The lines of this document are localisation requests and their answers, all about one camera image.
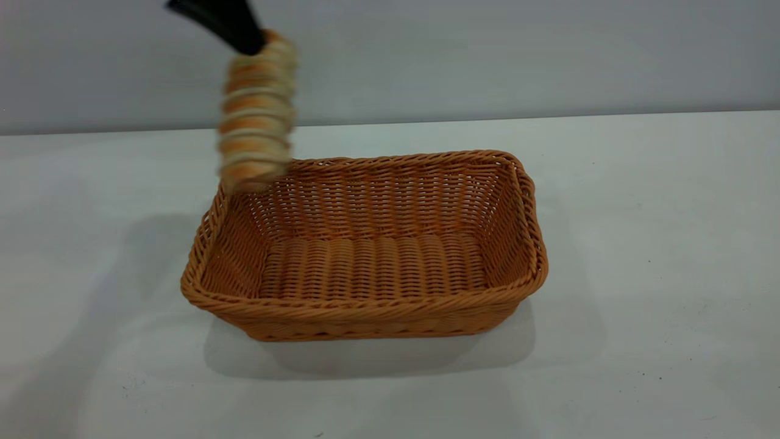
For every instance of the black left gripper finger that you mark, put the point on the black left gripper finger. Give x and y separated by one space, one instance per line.
228 23

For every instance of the striped long bread roll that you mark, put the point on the striped long bread roll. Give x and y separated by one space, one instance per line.
257 116

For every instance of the orange woven wicker basket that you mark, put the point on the orange woven wicker basket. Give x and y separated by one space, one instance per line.
372 274

